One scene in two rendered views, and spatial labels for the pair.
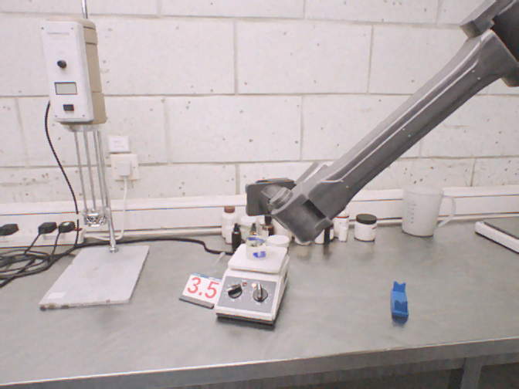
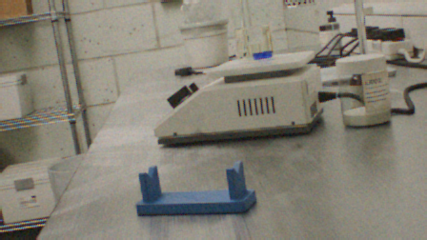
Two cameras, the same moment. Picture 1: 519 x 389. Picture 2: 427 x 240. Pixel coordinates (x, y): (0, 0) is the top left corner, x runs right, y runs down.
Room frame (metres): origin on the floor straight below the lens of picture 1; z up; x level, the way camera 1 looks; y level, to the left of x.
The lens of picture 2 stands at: (0.78, -0.88, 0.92)
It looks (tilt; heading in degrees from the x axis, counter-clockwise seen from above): 9 degrees down; 95
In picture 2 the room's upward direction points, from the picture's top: 9 degrees counter-clockwise
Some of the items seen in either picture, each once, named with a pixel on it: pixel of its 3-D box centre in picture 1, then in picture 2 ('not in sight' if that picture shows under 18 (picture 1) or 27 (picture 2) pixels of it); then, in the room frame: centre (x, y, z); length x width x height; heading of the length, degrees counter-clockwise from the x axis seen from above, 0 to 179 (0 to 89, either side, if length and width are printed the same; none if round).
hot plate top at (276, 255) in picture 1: (259, 257); (262, 64); (0.77, 0.00, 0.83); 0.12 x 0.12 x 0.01; 76
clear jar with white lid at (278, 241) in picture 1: (277, 252); (363, 90); (0.89, -0.05, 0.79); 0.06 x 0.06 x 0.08
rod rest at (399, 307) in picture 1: (399, 297); (193, 188); (0.70, -0.31, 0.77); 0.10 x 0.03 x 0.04; 162
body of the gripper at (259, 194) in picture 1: (275, 201); not in sight; (0.66, -0.03, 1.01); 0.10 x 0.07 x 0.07; 109
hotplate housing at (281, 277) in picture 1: (256, 279); (247, 99); (0.75, 0.01, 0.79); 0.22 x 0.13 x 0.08; 166
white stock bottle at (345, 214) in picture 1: (339, 218); not in sight; (1.12, -0.26, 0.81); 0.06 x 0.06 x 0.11
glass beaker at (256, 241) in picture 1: (255, 242); (253, 32); (0.77, 0.01, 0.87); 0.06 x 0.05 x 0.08; 124
